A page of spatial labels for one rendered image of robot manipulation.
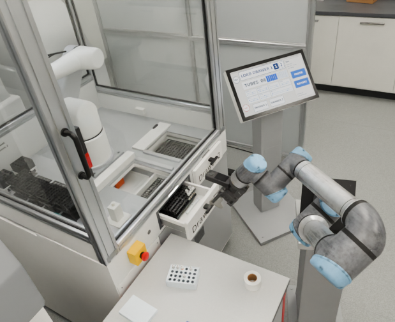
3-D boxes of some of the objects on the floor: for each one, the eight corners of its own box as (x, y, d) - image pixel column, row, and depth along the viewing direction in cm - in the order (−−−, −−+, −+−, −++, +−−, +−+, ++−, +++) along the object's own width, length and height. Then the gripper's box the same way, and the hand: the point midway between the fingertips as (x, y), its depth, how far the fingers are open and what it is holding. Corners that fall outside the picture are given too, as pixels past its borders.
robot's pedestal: (337, 289, 224) (357, 200, 178) (344, 338, 201) (369, 249, 155) (287, 285, 230) (293, 197, 184) (288, 332, 207) (296, 245, 161)
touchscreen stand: (314, 223, 267) (330, 98, 206) (260, 245, 257) (260, 121, 195) (277, 183, 305) (281, 68, 244) (228, 202, 294) (219, 86, 233)
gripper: (242, 197, 141) (217, 219, 157) (253, 180, 148) (228, 202, 165) (224, 183, 141) (201, 206, 157) (237, 167, 149) (214, 190, 165)
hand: (212, 199), depth 160 cm, fingers open, 3 cm apart
